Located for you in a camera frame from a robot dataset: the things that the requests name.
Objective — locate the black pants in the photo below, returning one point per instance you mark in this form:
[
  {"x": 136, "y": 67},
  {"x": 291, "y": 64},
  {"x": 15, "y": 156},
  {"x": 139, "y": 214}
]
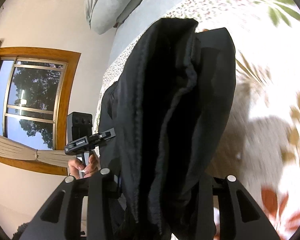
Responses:
[{"x": 169, "y": 109}]

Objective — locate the wooden framed window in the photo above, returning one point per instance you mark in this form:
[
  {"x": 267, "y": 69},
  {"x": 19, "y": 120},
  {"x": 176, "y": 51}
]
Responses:
[{"x": 35, "y": 88}]

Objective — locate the grey pillow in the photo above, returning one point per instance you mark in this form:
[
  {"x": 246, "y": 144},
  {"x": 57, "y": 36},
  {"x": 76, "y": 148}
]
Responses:
[{"x": 102, "y": 15}]

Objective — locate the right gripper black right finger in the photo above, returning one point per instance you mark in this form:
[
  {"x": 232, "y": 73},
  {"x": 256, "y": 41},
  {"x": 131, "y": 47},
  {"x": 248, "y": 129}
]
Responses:
[{"x": 202, "y": 224}]

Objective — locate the floral quilted bedspread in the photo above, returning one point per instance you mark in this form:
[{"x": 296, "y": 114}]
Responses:
[{"x": 261, "y": 143}]

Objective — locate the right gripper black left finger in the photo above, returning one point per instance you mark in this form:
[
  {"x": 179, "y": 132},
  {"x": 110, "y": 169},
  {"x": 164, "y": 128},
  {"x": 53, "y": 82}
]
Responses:
[{"x": 105, "y": 214}]

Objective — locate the person's left hand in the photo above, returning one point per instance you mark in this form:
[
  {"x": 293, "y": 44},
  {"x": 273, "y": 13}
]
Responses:
[{"x": 76, "y": 167}]

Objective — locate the grey bed sheet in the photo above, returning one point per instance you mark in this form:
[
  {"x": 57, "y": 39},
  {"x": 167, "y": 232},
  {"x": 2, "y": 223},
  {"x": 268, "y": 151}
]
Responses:
[{"x": 147, "y": 12}]

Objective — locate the beige curtain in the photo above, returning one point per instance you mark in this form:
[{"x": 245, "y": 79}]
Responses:
[{"x": 17, "y": 151}]

